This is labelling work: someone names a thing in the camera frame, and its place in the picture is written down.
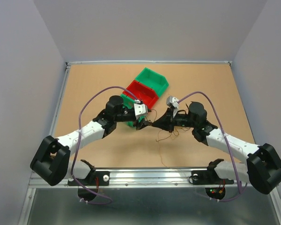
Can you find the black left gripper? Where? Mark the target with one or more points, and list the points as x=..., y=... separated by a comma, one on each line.
x=142, y=123

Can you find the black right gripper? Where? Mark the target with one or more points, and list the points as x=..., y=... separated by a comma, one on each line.
x=164, y=121

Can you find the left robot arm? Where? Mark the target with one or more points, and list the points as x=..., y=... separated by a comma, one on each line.
x=52, y=159

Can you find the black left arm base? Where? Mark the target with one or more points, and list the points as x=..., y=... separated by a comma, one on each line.
x=101, y=176

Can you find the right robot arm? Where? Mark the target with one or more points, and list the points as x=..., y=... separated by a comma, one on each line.
x=258, y=165

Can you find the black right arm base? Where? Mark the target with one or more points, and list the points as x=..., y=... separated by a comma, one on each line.
x=207, y=177

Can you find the red plastic bin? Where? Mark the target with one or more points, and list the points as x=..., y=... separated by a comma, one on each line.
x=144, y=93

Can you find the far green plastic bin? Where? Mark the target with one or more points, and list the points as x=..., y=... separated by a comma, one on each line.
x=153, y=80

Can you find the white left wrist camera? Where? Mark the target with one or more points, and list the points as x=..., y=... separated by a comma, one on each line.
x=140, y=109

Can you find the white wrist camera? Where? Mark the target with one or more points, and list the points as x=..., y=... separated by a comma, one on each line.
x=173, y=103
x=140, y=109

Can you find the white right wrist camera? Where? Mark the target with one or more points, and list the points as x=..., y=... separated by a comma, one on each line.
x=173, y=103

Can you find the aluminium mounting rail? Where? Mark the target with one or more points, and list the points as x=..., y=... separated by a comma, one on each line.
x=155, y=177

